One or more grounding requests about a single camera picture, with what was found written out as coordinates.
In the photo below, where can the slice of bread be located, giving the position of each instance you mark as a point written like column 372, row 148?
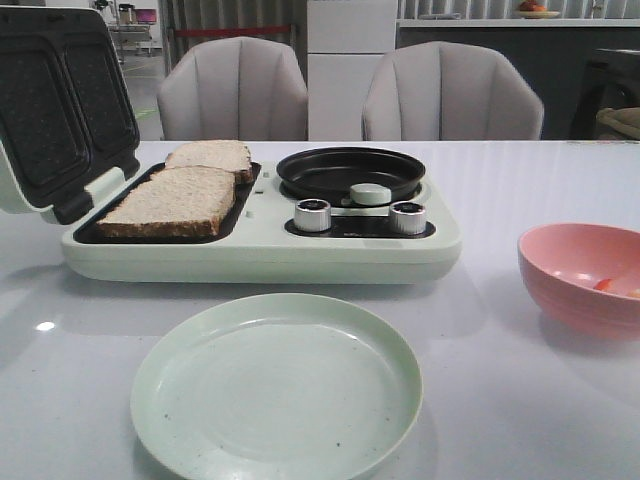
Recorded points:
column 188, row 202
column 229, row 155

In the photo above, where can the pink plastic bowl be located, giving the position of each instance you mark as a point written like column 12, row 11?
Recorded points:
column 560, row 263

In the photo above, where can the breakfast maker hinged lid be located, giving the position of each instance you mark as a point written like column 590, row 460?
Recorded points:
column 66, row 118

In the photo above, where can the orange white shrimp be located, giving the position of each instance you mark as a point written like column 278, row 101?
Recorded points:
column 614, row 287

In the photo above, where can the mint green breakfast maker base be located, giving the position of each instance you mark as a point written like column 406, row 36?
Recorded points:
column 259, row 249

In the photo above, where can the left silver control knob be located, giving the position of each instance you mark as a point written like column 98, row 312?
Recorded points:
column 312, row 215

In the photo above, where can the silver control knob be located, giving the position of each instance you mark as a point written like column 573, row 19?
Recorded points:
column 407, row 218
column 312, row 215

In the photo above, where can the black round frying pan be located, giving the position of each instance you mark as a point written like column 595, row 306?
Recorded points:
column 328, row 173

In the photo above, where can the right silver control knob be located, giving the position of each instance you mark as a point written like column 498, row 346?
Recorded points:
column 407, row 218

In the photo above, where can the mint green round plate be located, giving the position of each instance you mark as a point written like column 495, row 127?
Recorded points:
column 277, row 386

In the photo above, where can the left grey upholstered chair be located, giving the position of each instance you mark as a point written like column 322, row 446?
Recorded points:
column 240, row 88

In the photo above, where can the grey upholstered chair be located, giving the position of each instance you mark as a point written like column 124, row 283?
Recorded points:
column 450, row 92
column 240, row 88

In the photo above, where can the right grey upholstered chair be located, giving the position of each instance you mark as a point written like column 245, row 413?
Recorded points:
column 450, row 92

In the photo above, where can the white cabinet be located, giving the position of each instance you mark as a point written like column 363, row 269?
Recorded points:
column 345, row 42

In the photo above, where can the fruit plate on counter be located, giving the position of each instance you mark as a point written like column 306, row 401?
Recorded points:
column 531, row 9

